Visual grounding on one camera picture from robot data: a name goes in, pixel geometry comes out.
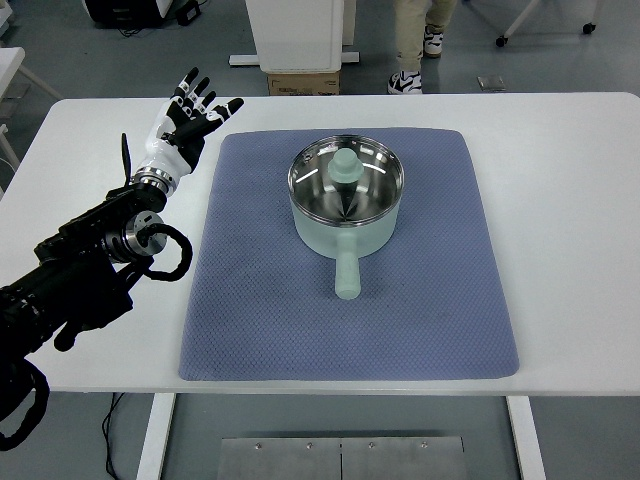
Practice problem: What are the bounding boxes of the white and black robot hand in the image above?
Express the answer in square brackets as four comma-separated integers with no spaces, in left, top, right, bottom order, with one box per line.
[134,67,244,190]

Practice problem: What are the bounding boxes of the green pot with handle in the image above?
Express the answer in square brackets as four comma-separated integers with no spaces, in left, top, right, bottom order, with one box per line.
[287,134,405,302]

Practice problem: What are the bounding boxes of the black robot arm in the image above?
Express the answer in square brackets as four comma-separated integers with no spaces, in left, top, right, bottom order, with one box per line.
[1,143,193,451]

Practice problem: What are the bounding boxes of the glass pot lid green knob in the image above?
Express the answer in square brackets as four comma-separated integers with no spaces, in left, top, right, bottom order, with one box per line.
[288,134,404,226]

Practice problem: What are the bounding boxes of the cardboard box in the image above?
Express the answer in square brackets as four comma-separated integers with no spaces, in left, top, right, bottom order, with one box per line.
[267,72,340,96]

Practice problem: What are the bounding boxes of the black device on floor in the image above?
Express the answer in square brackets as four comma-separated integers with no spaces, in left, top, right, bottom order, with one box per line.
[82,0,206,29]

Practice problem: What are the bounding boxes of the left black white sneaker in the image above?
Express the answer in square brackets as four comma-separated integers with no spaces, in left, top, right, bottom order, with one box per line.
[387,70,422,95]

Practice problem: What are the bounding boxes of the black white sneaker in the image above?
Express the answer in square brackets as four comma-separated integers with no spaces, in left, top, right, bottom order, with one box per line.
[387,70,422,95]
[423,26,444,58]

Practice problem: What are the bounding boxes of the person's beige trouser legs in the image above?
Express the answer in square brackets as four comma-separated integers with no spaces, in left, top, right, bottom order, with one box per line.
[394,0,457,71]

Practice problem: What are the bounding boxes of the right black white sneaker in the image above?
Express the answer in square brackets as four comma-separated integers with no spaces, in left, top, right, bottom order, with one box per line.
[423,26,444,58]

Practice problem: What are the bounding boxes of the blue quilted mat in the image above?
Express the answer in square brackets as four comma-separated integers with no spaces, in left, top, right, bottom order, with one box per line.
[179,128,519,381]

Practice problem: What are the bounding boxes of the small metal floor socket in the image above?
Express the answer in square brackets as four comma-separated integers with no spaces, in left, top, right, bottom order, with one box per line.
[477,75,507,92]

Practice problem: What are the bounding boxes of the metal floor plate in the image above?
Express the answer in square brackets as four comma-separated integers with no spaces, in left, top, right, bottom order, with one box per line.
[217,436,468,479]

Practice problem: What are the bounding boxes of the white chair base with casters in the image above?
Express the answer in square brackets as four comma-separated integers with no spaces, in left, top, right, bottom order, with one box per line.
[494,1,605,49]

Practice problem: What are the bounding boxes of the white pedestal cabinet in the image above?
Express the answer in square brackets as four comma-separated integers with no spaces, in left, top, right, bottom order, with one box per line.
[229,0,360,74]

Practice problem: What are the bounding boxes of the black floor cable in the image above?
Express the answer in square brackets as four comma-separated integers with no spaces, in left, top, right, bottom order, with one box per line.
[101,392,126,480]

